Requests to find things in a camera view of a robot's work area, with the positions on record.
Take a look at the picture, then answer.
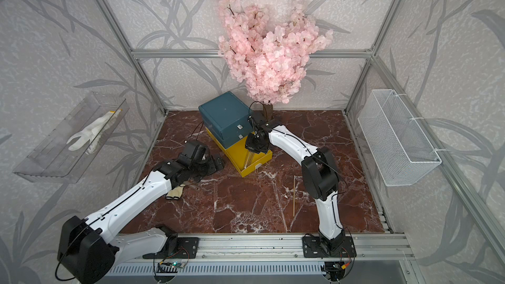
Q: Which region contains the yellow bottom drawer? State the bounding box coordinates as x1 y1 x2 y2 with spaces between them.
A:
220 137 273 178

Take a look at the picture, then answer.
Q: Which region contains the teal yellow drawer box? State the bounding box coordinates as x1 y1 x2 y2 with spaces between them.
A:
198 91 273 178

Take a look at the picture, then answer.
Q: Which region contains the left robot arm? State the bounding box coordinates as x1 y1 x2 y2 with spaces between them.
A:
57 155 224 283

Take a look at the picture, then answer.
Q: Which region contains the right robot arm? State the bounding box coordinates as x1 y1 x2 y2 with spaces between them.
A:
245 114 345 245

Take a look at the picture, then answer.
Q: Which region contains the yellow pencil middle group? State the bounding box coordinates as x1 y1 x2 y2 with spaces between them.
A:
245 151 255 168

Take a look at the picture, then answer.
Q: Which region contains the pink blossom artificial tree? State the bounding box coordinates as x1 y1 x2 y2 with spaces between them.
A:
218 0 334 110

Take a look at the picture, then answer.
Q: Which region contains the left circuit board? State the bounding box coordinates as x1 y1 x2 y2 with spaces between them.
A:
155 261 188 273

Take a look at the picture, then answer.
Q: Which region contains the white glove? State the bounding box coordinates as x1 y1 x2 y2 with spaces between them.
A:
67 109 122 155

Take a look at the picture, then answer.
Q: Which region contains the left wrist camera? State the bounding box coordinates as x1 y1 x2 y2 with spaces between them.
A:
178 140 209 168

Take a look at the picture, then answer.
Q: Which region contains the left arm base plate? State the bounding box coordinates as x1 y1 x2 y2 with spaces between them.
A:
142 237 200 260

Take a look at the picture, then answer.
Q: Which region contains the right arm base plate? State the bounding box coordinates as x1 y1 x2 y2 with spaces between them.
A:
302 234 356 258

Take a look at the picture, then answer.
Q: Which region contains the clear acrylic wall tray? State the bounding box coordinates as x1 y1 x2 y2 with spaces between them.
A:
13 92 130 184

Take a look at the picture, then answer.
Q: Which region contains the white wire mesh basket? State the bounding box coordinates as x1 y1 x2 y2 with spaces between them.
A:
358 89 442 187

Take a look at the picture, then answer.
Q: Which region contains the aluminium front rail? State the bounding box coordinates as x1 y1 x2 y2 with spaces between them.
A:
111 230 414 264

